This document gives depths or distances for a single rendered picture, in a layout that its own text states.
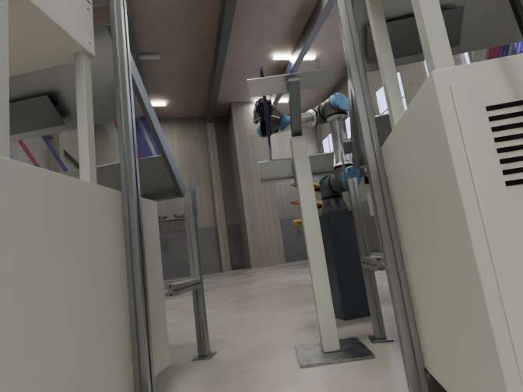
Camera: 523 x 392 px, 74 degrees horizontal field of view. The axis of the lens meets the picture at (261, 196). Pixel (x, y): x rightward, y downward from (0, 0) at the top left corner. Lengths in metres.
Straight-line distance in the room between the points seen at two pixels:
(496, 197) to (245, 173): 11.21
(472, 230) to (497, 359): 0.17
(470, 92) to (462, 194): 0.15
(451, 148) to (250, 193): 11.05
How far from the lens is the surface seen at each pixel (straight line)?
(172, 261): 12.32
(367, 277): 1.45
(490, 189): 0.58
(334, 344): 1.36
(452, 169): 0.58
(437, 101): 0.60
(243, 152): 11.86
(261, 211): 11.50
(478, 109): 0.61
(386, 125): 1.47
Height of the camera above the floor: 0.38
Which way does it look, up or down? 10 degrees up
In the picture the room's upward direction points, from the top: 8 degrees counter-clockwise
